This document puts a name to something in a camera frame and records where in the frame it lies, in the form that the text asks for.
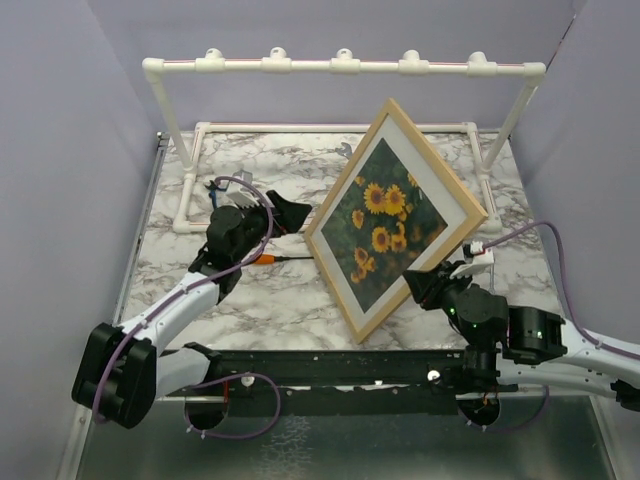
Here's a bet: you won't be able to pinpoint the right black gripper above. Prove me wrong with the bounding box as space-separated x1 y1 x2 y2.
403 259 472 325

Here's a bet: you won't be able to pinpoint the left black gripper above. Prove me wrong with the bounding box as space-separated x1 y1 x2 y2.
233 190 311 264

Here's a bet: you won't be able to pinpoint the wooden picture frame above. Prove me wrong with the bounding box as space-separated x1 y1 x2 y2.
304 98 488 343

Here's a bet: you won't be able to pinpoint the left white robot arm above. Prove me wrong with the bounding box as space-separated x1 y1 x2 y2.
71 190 312 429

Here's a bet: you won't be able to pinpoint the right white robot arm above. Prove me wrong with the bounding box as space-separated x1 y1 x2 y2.
403 261 639 411

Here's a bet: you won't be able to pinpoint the sunflower photo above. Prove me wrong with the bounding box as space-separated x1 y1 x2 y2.
322 139 448 290

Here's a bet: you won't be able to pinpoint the large grey wrench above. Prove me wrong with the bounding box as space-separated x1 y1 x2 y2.
335 142 353 159

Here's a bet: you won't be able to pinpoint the white PVC pipe rack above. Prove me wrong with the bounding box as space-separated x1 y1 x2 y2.
142 47 547 234

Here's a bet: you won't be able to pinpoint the orange handled screwdriver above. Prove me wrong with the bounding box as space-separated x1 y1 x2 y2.
253 254 312 265

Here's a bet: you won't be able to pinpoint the blue handled pliers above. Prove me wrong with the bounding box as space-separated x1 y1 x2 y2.
205 180 222 210

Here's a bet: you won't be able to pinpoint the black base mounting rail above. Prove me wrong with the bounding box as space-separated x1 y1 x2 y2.
184 340 521 416

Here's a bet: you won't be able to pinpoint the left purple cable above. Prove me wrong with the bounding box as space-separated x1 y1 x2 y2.
91 175 284 439

